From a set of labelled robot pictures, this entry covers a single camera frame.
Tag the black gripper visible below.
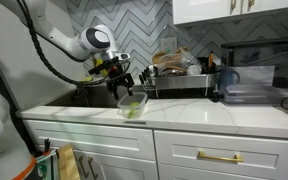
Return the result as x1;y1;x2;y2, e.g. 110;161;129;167
105;59;135;101

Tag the green plastic spoon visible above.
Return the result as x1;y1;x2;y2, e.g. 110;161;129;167
127;101;141;119

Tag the clear plastic lunchbox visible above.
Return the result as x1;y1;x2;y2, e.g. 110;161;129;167
117;92;149;120

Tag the stainless steel sink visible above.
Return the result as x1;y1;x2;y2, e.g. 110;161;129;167
45;83;158;108

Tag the black metal dish rack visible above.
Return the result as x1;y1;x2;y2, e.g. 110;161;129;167
140;71;218;98

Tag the yellow sponge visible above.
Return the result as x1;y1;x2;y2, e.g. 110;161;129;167
79;76;94;83

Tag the wooden bamboo plate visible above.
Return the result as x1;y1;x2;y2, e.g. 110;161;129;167
152;49;172;66

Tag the white lower cabinet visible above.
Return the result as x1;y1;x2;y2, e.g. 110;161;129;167
22;118;288;180

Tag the white cabinet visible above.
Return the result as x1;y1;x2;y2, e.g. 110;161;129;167
22;118;288;180
172;0;288;26

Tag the clear baby bottle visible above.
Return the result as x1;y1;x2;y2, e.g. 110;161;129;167
186;63;202;76

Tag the wooden board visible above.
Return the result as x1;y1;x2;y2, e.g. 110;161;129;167
56;143;81;180

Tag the blue pitcher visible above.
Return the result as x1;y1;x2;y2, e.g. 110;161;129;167
218;65;241;96

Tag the white upper cabinet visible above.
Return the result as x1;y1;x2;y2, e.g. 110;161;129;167
172;0;288;26

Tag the black countertop appliance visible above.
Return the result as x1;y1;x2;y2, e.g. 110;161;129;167
220;36;288;106

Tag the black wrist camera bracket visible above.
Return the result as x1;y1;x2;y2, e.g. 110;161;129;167
88;59;119;76

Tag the white wall outlet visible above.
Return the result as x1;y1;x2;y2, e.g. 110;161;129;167
160;36;178;53

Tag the gold cabinet door handle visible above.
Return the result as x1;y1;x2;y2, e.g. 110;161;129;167
78;154;87;178
87;156;99;179

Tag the orange handled utensil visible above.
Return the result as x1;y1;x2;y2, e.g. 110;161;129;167
208;50;215;66

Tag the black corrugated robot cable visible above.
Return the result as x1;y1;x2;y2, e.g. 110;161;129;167
15;0;132;88

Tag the gold drawer handle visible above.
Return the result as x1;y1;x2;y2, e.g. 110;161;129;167
197;150;244;164

